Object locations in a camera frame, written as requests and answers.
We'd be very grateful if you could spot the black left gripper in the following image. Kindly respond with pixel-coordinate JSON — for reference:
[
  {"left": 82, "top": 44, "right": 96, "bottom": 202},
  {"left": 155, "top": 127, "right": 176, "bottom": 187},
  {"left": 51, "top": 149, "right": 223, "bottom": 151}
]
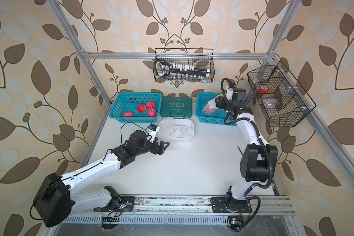
[{"left": 133, "top": 136, "right": 170, "bottom": 157}]

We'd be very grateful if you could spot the white foam net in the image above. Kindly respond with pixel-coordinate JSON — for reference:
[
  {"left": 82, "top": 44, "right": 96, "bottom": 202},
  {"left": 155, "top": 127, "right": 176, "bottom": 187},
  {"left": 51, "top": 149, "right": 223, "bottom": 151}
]
[
  {"left": 159, "top": 118, "right": 179, "bottom": 139},
  {"left": 177, "top": 125, "right": 194, "bottom": 139}
]

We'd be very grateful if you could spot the red apple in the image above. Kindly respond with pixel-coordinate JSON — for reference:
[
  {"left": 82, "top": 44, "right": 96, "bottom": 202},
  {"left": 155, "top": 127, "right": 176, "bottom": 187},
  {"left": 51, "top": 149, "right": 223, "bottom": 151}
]
[
  {"left": 146, "top": 101, "right": 156, "bottom": 109},
  {"left": 147, "top": 108, "right": 157, "bottom": 117}
]

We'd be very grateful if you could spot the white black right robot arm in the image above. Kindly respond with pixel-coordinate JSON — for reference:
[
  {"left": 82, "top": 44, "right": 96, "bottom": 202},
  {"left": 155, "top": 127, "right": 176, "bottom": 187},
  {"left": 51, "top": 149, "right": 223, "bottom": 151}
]
[{"left": 214, "top": 78, "right": 278, "bottom": 212}]

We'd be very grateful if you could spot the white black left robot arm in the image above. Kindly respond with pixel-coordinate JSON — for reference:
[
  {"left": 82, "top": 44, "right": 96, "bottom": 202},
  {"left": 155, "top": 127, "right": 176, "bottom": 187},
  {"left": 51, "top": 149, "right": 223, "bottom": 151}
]
[{"left": 31, "top": 130, "right": 170, "bottom": 228}]

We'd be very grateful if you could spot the teal right plastic basket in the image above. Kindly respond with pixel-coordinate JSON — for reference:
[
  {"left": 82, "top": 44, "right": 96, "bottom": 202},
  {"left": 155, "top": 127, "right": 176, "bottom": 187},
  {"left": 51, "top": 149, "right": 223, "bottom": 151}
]
[{"left": 195, "top": 92, "right": 227, "bottom": 125}]

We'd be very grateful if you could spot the teal plastic basket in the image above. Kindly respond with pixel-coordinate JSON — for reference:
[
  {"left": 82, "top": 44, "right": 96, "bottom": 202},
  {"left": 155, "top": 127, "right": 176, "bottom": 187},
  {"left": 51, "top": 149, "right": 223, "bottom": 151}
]
[
  {"left": 195, "top": 92, "right": 227, "bottom": 125},
  {"left": 109, "top": 92, "right": 162, "bottom": 123}
]

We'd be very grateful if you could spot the white plastic tray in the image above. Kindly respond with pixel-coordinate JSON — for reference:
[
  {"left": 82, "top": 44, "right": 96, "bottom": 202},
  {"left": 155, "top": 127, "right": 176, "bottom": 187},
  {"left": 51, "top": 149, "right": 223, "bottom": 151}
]
[{"left": 158, "top": 118, "right": 194, "bottom": 142}]

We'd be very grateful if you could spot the green plastic tool case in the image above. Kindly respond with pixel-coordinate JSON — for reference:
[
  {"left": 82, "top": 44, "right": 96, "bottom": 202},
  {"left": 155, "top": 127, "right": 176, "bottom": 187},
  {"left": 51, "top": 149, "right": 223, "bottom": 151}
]
[{"left": 159, "top": 97, "right": 193, "bottom": 118}]

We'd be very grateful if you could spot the teal left plastic basket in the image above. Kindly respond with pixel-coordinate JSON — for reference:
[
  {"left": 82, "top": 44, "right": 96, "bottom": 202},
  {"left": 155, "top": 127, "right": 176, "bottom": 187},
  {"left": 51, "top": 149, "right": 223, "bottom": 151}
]
[{"left": 109, "top": 92, "right": 162, "bottom": 123}]

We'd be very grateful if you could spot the black white tool in basket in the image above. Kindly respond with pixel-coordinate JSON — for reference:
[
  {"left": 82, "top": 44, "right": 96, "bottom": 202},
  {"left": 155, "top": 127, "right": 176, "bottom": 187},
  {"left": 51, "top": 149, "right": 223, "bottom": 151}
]
[{"left": 154, "top": 60, "right": 211, "bottom": 77}]

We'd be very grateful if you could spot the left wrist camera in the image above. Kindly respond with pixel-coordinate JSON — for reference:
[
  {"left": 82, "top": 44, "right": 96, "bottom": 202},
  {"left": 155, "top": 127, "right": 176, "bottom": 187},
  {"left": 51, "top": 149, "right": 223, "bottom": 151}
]
[{"left": 146, "top": 124, "right": 159, "bottom": 143}]

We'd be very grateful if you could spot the red object in wire basket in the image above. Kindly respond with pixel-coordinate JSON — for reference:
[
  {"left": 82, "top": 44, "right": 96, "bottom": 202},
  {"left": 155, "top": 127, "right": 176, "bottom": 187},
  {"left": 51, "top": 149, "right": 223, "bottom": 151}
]
[{"left": 258, "top": 86, "right": 269, "bottom": 94}]

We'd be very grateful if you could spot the black wire basket back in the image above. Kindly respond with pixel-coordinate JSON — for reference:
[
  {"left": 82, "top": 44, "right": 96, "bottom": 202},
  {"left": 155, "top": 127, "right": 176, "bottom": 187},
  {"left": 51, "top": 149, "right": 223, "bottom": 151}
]
[{"left": 153, "top": 47, "right": 215, "bottom": 83}]

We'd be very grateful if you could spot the black wire basket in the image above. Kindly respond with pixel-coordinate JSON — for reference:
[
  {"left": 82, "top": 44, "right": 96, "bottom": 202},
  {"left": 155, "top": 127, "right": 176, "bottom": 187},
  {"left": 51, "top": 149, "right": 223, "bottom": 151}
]
[
  {"left": 247, "top": 61, "right": 317, "bottom": 128},
  {"left": 153, "top": 47, "right": 215, "bottom": 83}
]

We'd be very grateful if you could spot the black wire basket right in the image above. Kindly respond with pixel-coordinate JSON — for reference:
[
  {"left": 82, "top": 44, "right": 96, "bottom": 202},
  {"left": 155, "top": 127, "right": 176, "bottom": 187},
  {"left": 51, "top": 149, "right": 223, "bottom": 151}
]
[{"left": 247, "top": 61, "right": 317, "bottom": 128}]

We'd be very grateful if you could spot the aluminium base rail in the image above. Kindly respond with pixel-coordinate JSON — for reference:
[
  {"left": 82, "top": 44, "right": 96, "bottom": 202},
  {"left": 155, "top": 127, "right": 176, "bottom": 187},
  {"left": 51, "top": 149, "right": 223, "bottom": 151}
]
[{"left": 51, "top": 194, "right": 296, "bottom": 216}]

